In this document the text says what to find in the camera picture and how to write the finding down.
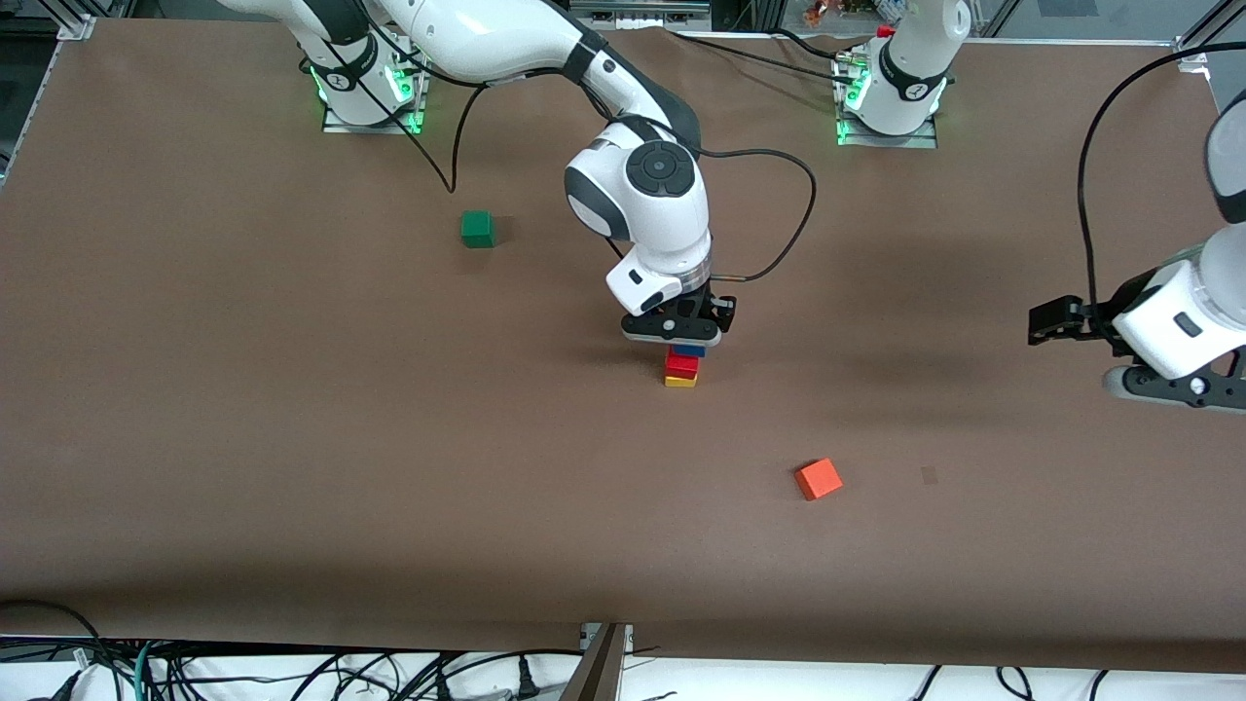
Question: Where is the orange wooden block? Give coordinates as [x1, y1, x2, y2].
[794, 458, 844, 501]

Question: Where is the brown table cover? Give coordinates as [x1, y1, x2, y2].
[0, 18, 1246, 675]

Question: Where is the silver power strip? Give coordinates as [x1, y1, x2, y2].
[569, 0, 712, 25]

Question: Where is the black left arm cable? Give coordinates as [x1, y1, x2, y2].
[1078, 41, 1246, 313]

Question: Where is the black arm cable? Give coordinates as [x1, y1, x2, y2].
[1078, 41, 1246, 313]
[321, 39, 817, 283]

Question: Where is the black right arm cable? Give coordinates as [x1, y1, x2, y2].
[321, 39, 817, 283]

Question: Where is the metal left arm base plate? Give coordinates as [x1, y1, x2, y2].
[834, 54, 940, 149]

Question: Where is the thin black base cable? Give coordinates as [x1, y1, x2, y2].
[665, 27, 858, 84]

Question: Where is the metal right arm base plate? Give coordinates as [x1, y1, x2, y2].
[321, 29, 431, 135]

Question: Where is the aluminium frame profile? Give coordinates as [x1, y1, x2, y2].
[560, 623, 634, 701]

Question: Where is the black looped floor cable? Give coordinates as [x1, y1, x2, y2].
[0, 599, 103, 673]

